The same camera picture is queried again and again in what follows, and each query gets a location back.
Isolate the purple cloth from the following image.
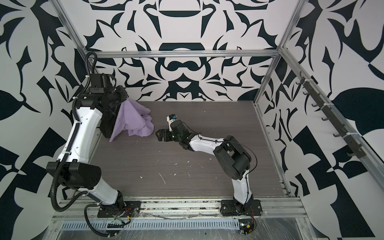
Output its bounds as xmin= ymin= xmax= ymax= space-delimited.
xmin=109 ymin=98 xmax=154 ymax=143

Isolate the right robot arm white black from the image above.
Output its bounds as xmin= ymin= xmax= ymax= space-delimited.
xmin=156 ymin=120 xmax=253 ymax=210

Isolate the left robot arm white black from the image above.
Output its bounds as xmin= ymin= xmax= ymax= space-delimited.
xmin=47 ymin=86 xmax=128 ymax=212

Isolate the black cloth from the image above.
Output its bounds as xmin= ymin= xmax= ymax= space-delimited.
xmin=100 ymin=106 xmax=120 ymax=139

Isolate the green circuit board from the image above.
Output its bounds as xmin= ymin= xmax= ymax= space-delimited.
xmin=239 ymin=219 xmax=257 ymax=235

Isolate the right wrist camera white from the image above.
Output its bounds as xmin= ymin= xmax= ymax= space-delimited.
xmin=167 ymin=114 xmax=177 ymax=132

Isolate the black corrugated cable conduit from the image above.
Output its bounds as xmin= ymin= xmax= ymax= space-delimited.
xmin=49 ymin=51 xmax=121 ymax=238

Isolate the horizontal aluminium frame bar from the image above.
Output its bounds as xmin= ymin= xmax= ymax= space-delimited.
xmin=96 ymin=50 xmax=278 ymax=59

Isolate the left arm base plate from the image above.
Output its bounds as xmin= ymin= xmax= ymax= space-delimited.
xmin=97 ymin=201 xmax=142 ymax=218

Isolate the white slotted cable duct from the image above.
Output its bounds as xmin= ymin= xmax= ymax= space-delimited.
xmin=59 ymin=218 xmax=241 ymax=231

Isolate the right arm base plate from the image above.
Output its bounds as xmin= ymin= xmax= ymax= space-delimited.
xmin=220 ymin=199 xmax=263 ymax=216

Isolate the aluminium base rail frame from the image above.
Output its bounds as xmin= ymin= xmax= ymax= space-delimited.
xmin=50 ymin=196 xmax=308 ymax=223

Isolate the wall hook rail grey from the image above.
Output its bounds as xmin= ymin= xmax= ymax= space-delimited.
xmin=296 ymin=72 xmax=367 ymax=159

